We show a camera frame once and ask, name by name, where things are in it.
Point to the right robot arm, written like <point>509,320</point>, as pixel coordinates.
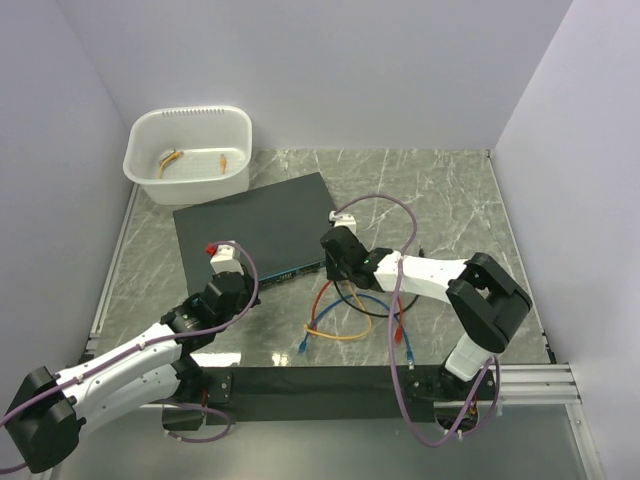
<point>488,302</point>

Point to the black network switch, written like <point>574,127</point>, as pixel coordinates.
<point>279,225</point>

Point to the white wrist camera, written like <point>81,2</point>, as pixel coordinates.
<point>224,259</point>
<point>341,219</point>

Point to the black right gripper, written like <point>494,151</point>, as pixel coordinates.
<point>333,274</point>

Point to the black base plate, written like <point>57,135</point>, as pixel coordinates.
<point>250,394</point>

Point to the aluminium rail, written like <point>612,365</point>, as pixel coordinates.
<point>545,384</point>

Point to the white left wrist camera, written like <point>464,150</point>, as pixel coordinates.
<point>224,259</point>

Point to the white plastic tub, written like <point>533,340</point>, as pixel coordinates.
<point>173,154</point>

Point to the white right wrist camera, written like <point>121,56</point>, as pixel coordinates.
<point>341,219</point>

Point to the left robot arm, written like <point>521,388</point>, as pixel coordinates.
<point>51,411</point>

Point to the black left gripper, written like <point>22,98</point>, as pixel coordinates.
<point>250,288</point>

